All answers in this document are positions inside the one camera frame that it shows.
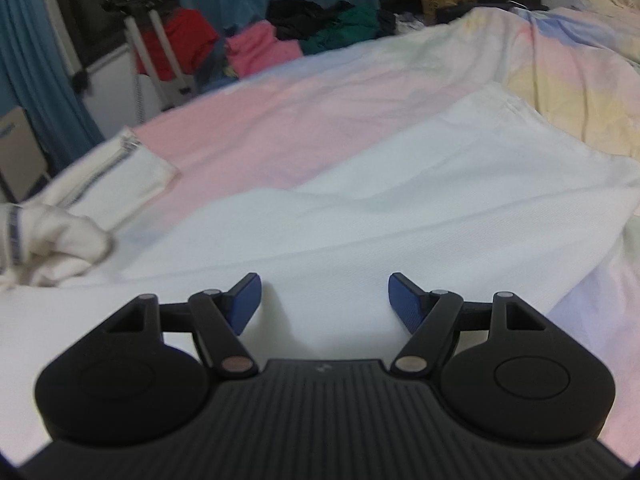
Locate cream garment with blue stripes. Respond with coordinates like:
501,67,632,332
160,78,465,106
0,127,181,293

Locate dark window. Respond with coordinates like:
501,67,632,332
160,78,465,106
50,0,181,68

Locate white cabinet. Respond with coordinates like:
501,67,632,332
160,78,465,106
82,42,201,128

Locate white garment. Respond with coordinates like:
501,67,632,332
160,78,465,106
0,82,640,463

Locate dark blue patterned cloth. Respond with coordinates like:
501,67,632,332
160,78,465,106
195,40,242,94

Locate pale patterned cloth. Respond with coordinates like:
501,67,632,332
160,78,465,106
379,9,437,37

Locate pink garment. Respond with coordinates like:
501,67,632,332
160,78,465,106
225,25,304,79

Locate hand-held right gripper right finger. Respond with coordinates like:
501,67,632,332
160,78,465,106
388,273,548,378

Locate green garment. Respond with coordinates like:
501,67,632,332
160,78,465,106
300,5,382,56

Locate pastel bed sheet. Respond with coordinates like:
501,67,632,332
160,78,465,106
132,25,640,461

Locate black garment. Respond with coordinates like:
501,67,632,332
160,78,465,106
265,0,354,41

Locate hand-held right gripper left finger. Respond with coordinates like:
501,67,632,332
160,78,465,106
102,272,262,380

